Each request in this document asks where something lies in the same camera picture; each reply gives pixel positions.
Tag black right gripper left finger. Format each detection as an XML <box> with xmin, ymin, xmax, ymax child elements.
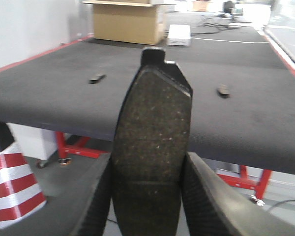
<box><xmin>0</xmin><ymin>152</ymin><xmax>113</xmax><ymax>236</ymax></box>

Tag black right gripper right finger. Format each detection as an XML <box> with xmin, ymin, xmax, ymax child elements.
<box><xmin>181</xmin><ymin>152</ymin><xmax>295</xmax><ymax>236</ymax></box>

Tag dark grey brake pad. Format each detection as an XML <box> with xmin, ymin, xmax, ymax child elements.
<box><xmin>88</xmin><ymin>73</ymin><xmax>106</xmax><ymax>85</ymax></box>
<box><xmin>216</xmin><ymin>84</ymin><xmax>230</xmax><ymax>98</ymax></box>
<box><xmin>111</xmin><ymin>47</ymin><xmax>193</xmax><ymax>236</ymax></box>

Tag dark grey conveyor belt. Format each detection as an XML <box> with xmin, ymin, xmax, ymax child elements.
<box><xmin>0</xmin><ymin>27</ymin><xmax>295</xmax><ymax>174</ymax></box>

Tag red white traffic cone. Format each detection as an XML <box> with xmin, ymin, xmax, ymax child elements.
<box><xmin>0</xmin><ymin>122</ymin><xmax>47</xmax><ymax>230</ymax></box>

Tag white carton box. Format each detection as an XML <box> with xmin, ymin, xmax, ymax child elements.
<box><xmin>167</xmin><ymin>24</ymin><xmax>191</xmax><ymax>46</ymax></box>

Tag cardboard box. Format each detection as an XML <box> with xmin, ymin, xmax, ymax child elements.
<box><xmin>82</xmin><ymin>0</ymin><xmax>174</xmax><ymax>45</ymax></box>

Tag red conveyor leg frame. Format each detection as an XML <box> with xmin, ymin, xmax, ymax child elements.
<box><xmin>55</xmin><ymin>131</ymin><xmax>273</xmax><ymax>201</ymax></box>

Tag red conveyor left rail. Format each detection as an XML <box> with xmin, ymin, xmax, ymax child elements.
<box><xmin>0</xmin><ymin>33</ymin><xmax>94</xmax><ymax>73</ymax></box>

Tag black cables on belt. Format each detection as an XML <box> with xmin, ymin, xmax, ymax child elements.
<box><xmin>191</xmin><ymin>14</ymin><xmax>244</xmax><ymax>35</ymax></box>

